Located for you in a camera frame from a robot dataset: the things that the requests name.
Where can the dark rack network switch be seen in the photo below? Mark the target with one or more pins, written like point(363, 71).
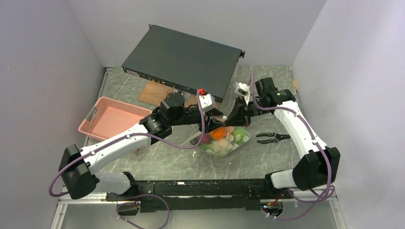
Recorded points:
point(184, 62)

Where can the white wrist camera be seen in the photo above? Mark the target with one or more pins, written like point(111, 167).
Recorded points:
point(205, 100)
point(243, 90)

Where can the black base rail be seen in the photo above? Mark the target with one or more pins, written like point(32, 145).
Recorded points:
point(248, 194)

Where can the orange fake fruit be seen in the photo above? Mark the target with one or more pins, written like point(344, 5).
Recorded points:
point(219, 133)

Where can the pink plastic basket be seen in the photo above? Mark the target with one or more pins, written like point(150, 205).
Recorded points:
point(109, 117)

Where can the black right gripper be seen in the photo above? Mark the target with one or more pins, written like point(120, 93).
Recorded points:
point(240, 114)

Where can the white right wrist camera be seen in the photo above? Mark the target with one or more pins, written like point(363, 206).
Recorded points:
point(243, 90)

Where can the dark red fake fruit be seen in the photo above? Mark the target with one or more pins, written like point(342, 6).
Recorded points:
point(206, 138)

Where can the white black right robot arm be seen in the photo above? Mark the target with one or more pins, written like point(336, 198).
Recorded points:
point(318, 162)

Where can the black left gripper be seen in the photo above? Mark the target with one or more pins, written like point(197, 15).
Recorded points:
point(211, 123)

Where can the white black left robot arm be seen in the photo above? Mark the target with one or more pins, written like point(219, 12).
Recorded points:
point(81, 169)

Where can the wooden board stand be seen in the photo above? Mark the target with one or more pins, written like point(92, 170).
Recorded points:
point(153, 93)

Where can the green fake vegetable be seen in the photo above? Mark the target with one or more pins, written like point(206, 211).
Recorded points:
point(240, 136)

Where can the black handled pliers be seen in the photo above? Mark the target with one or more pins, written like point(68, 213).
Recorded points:
point(272, 138)

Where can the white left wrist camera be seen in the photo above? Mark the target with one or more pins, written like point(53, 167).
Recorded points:
point(205, 100)

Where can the clear zip top bag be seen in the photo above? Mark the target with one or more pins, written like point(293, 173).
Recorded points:
point(196, 139)

